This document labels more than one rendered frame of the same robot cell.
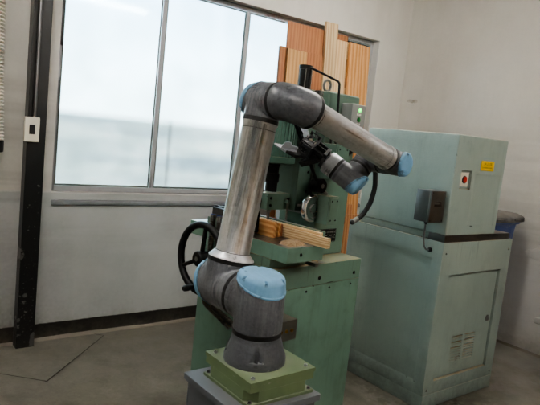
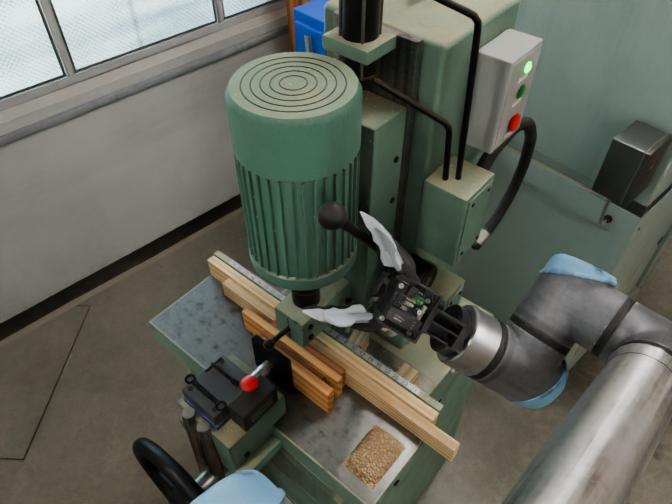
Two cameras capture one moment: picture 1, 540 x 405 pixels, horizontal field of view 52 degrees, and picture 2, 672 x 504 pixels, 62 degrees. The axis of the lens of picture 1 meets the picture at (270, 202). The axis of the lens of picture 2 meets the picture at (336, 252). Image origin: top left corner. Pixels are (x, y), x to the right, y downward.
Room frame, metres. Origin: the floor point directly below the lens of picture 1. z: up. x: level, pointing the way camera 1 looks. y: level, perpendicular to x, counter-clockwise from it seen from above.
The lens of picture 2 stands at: (1.71, 0.00, 1.87)
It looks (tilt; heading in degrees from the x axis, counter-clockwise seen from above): 46 degrees down; 356
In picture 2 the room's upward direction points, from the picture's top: straight up
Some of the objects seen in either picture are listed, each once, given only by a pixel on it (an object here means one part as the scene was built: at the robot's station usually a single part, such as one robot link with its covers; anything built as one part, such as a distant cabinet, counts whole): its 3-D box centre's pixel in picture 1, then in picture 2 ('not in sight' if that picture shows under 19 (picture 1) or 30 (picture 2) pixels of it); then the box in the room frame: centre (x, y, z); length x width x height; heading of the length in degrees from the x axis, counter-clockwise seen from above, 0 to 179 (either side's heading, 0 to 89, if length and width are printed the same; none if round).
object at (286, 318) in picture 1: (278, 328); not in sight; (2.07, -0.09, 0.58); 0.12 x 0.08 x 0.08; 136
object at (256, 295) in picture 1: (258, 299); not in sight; (1.65, 0.00, 0.82); 0.17 x 0.15 x 0.18; 42
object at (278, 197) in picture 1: (272, 202); (315, 308); (2.37, -0.01, 1.03); 0.14 x 0.07 x 0.09; 136
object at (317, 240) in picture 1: (275, 229); (327, 359); (2.32, -0.03, 0.92); 0.59 x 0.02 x 0.04; 46
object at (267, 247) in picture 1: (244, 239); (268, 391); (2.29, 0.09, 0.87); 0.61 x 0.30 x 0.06; 46
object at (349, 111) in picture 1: (352, 122); (499, 92); (2.49, -0.32, 1.40); 0.10 x 0.06 x 0.16; 136
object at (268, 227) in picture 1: (259, 226); (295, 374); (2.29, 0.03, 0.93); 0.18 x 0.02 x 0.07; 46
